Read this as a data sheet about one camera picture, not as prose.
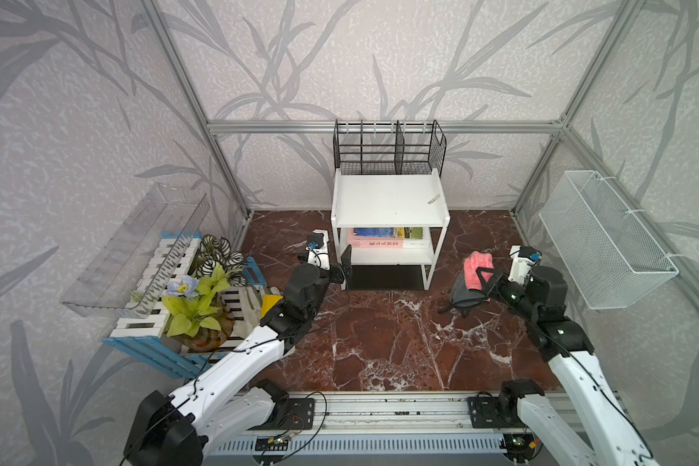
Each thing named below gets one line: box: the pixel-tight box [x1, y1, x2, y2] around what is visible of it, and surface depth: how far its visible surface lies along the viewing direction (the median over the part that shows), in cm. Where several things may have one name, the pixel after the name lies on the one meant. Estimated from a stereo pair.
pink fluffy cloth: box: [463, 250, 495, 291], surface depth 76 cm
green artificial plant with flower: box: [161, 264, 241, 353], surface depth 69 cm
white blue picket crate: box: [102, 231, 268, 379], surface depth 67 cm
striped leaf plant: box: [190, 233, 247, 288], surface depth 75 cm
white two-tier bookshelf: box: [331, 167, 451, 291], surface depth 81 cm
